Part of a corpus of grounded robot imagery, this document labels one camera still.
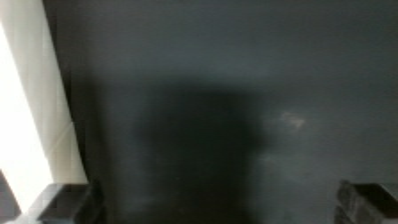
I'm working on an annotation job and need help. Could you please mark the white L-shaped barrier fence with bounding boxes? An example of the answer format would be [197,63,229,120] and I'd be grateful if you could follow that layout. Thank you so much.
[0,0,86,209]

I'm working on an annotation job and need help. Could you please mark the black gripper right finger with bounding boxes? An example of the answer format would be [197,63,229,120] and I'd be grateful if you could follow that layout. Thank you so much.
[333,180,398,224]

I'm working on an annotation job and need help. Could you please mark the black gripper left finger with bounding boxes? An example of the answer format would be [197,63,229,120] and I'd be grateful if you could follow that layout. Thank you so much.
[15,183,106,224]

